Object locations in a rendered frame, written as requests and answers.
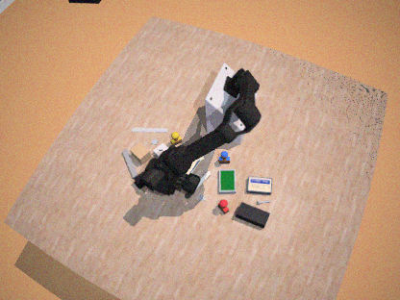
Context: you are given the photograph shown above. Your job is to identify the white flat bar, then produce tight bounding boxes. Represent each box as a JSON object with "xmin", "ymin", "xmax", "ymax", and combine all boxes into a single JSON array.
[{"xmin": 132, "ymin": 127, "xmax": 167, "ymax": 133}]

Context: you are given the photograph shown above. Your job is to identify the blue and brown rubber stamp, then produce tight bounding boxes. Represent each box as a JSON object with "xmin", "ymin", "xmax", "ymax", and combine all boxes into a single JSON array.
[{"xmin": 219, "ymin": 151, "xmax": 230, "ymax": 163}]

